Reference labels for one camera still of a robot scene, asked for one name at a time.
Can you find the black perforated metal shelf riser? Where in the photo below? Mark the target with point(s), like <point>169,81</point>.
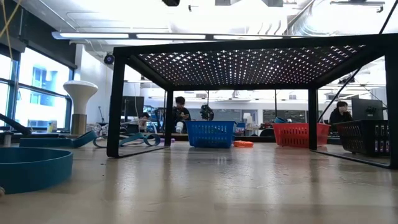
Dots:
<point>248,65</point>

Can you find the red plastic basket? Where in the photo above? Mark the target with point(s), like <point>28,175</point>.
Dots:
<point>292,135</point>

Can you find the person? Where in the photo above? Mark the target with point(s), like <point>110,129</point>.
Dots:
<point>181,112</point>
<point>340,115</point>
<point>143,121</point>

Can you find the white cylindrical container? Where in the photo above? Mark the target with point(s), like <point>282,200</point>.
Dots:
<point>179,127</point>

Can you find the blue plastic basket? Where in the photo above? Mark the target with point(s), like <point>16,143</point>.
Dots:
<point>211,133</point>

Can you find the dark computer monitor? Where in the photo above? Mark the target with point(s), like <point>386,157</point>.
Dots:
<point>133,105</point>

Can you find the white mushroom lamp wooden base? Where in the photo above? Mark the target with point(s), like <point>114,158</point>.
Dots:
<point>80,93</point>

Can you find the long ceiling light bar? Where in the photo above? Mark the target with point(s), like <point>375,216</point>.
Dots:
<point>93,35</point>

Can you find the large glass window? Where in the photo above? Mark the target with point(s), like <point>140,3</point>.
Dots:
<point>40,93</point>

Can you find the black plastic basket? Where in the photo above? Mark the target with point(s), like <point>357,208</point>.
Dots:
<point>357,137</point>

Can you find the black computer monitor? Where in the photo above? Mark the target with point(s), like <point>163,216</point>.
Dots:
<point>367,109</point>

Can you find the black aluminium table frame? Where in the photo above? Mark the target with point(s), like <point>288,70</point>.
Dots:
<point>264,139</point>

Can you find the round black ceiling camera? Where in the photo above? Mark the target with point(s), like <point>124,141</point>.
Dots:
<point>109,59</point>

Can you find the black diagonal frame strut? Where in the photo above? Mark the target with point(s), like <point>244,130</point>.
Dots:
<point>335,95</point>

